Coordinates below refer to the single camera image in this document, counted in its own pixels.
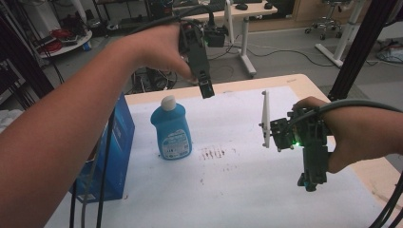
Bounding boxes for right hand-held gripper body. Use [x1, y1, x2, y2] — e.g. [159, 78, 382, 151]
[259, 89, 333, 185]

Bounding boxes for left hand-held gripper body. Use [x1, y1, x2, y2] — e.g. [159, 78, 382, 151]
[178, 0, 236, 78]

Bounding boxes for blue bottle with white cap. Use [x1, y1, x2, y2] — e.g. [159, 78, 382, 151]
[149, 94, 194, 162]

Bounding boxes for person's left hand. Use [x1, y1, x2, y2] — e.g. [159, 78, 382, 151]
[125, 23, 200, 86]

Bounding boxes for person's right hand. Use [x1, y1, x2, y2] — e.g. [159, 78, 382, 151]
[292, 96, 397, 175]

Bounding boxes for white standing desk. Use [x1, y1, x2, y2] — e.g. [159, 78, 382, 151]
[175, 0, 278, 79]

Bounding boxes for white table mat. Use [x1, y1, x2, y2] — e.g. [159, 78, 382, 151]
[44, 85, 394, 228]

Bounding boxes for black metal stand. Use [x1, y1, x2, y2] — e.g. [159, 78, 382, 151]
[327, 0, 403, 103]

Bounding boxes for blue cardboard box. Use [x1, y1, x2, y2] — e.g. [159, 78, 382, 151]
[68, 91, 136, 204]

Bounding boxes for white desk leg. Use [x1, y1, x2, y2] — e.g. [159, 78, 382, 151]
[314, 0, 366, 68]

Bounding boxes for office chair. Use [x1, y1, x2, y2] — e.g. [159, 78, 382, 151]
[303, 0, 346, 41]

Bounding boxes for round white table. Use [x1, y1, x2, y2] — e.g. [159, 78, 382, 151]
[33, 28, 93, 60]

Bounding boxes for white cloth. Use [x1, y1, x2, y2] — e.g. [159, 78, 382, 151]
[0, 108, 24, 135]

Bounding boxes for bundle of black cables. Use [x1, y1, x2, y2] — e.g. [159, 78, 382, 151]
[130, 66, 179, 95]

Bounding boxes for grey right gripper cable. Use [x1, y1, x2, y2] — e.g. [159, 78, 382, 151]
[286, 98, 403, 128]

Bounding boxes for black floor cable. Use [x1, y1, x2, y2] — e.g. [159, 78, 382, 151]
[208, 44, 337, 68]

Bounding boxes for black hanging cable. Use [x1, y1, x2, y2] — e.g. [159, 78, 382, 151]
[68, 179, 79, 228]
[95, 107, 117, 228]

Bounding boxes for red coiled cable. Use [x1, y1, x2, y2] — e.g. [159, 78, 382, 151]
[44, 28, 74, 54]

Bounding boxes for grey hanging cable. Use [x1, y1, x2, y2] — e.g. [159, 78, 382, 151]
[80, 136, 106, 228]

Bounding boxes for black metal post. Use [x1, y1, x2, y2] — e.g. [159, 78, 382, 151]
[0, 17, 55, 100]

